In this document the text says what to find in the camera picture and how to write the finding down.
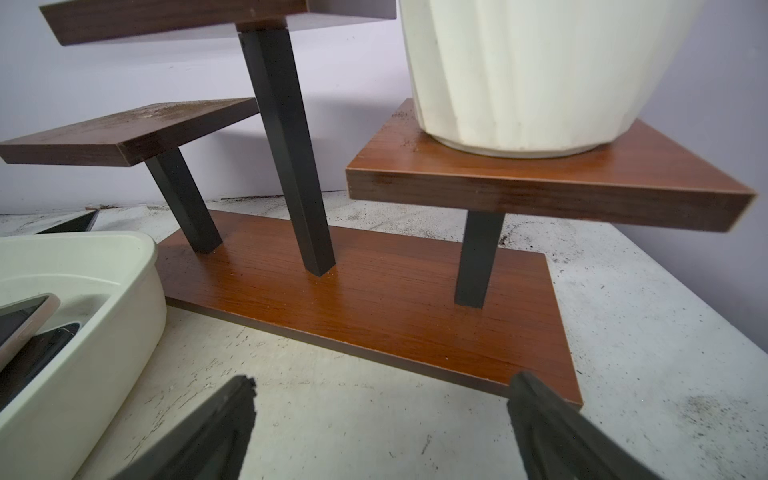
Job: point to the black phone in box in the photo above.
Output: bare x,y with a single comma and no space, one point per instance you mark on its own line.
32,359

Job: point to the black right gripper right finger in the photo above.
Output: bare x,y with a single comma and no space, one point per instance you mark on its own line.
556,442

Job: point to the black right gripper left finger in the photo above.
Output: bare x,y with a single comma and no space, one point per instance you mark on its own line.
210,443

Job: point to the white ribbed plant pot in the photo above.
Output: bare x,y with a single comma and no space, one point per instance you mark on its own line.
538,79

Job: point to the white plastic storage box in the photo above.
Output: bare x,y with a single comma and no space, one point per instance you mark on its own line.
112,302

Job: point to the pink case phone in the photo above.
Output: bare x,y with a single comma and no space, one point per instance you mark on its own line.
21,320

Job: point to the brown wooden tiered stand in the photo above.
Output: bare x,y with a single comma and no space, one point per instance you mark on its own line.
470,313

